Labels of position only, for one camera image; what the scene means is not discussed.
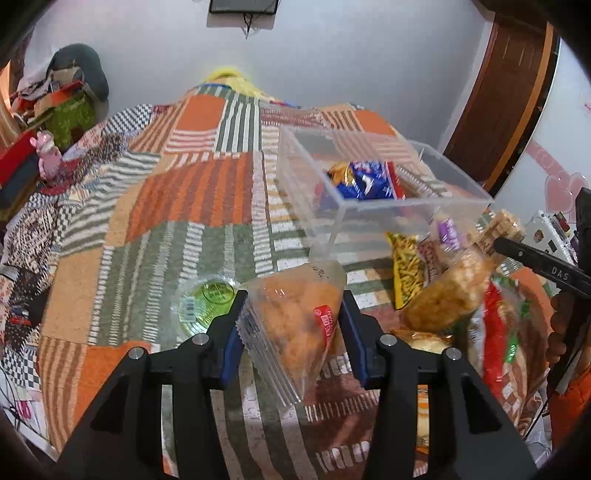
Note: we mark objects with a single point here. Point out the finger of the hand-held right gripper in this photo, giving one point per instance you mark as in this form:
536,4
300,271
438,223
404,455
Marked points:
545,264

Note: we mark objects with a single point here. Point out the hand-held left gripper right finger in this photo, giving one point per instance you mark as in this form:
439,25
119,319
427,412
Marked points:
353,334

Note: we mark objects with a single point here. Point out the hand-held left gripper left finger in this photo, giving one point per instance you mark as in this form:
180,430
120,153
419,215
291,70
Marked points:
232,339

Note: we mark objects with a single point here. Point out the green jelly cup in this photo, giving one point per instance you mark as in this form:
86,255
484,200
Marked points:
203,300

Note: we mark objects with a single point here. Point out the clear packet of orange puffs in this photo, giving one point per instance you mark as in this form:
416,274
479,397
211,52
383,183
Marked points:
295,314

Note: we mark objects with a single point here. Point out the pale round bread packet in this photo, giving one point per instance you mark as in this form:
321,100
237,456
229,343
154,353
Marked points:
422,341

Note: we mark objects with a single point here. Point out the yellow stick snack packet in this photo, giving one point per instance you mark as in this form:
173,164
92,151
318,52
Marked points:
408,267

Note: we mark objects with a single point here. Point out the red green striped packet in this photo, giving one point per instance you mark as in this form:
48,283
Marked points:
496,341

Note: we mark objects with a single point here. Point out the golden rice cracker packet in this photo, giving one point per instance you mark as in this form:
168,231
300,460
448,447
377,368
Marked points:
443,295

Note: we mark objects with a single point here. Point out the purple label snack packet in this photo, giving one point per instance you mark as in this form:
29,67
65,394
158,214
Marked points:
450,233

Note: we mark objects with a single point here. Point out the clear plastic container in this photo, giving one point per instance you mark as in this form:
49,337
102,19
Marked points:
304,184

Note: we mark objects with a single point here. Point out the person's right hand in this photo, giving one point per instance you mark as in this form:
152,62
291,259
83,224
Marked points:
561,323

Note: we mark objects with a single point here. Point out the wardrobe with heart stickers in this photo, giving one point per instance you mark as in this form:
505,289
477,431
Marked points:
549,152

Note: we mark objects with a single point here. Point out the brown wooden door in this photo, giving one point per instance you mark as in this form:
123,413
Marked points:
498,106

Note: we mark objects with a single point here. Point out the blue snack packet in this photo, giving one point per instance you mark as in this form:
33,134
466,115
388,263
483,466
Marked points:
367,182

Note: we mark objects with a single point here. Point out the yellow orange snack packet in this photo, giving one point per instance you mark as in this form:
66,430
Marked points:
340,173

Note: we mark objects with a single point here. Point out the checked patterned quilt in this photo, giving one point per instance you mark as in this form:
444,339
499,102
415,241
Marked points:
41,221

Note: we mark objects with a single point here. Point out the yellow pillow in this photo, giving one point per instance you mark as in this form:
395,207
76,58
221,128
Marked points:
231,81

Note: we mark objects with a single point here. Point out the pink plush toy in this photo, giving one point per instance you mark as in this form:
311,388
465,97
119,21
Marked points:
46,152

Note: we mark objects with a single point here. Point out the dark blue box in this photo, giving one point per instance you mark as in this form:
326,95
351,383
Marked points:
14,189

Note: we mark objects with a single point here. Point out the green bag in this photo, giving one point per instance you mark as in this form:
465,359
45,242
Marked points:
69,120

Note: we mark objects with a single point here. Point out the pile of clothes and clutter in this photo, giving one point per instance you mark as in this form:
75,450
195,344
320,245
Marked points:
41,92

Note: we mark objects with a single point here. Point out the orange curtain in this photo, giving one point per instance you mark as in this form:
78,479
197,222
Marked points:
4,106

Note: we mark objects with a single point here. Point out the small black monitor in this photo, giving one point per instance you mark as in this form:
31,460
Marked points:
244,4

